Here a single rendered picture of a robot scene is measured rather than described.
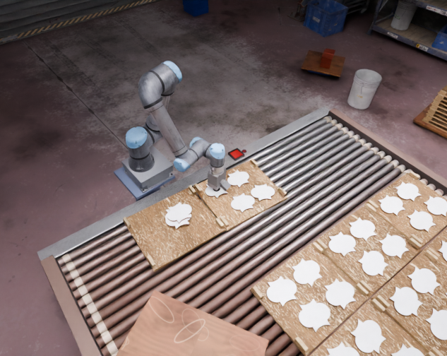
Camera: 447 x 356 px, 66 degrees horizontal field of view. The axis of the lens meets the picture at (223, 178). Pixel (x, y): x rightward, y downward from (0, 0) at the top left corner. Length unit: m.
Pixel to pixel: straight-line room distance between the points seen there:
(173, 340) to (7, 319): 1.68
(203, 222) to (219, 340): 0.63
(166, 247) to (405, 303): 1.12
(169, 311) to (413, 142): 3.38
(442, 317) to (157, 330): 1.21
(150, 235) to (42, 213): 1.68
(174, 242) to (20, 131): 2.83
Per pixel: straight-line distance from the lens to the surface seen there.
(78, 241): 1.90
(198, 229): 1.79
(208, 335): 1.46
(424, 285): 1.91
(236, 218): 1.84
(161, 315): 1.49
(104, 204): 3.21
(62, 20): 6.23
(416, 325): 1.81
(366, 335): 1.68
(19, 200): 3.52
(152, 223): 1.84
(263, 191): 1.96
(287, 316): 1.62
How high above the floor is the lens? 2.43
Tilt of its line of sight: 48 degrees down
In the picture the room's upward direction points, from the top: 3 degrees clockwise
